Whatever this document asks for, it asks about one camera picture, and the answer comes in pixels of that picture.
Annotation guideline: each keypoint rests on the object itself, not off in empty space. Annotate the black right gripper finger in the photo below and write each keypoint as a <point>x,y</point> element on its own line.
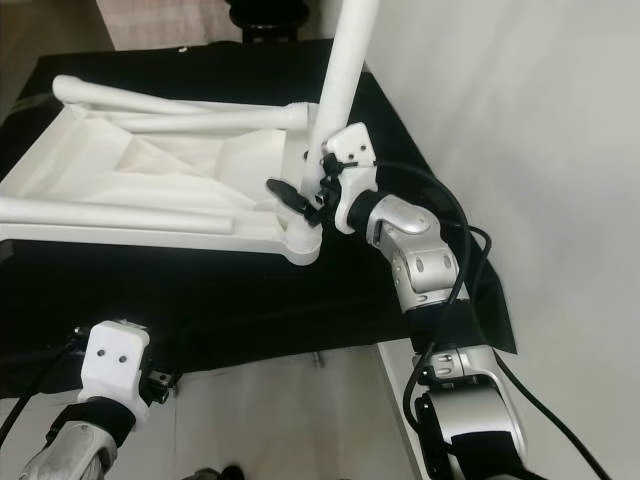
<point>292,196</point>

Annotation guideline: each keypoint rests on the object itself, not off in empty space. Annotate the white plastic table leg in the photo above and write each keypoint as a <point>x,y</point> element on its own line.
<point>120,215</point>
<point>345,70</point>
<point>130,98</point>
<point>220,120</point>

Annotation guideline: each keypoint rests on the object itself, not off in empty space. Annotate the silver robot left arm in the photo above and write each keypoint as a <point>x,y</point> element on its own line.
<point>75,462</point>

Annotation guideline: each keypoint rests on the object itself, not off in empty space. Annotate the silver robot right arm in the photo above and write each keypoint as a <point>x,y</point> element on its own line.
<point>420,250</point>

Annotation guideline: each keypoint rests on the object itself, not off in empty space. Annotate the black tablecloth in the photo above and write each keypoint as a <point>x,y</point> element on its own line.
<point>160,300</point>

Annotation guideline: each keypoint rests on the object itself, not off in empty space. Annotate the white plastic table top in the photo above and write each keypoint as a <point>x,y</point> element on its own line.
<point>160,170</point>

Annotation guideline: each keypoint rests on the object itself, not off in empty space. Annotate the black wooden stool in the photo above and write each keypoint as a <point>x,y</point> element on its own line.
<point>270,33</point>

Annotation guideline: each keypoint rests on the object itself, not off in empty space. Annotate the pale patterned cloth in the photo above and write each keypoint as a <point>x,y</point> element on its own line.
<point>170,25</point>

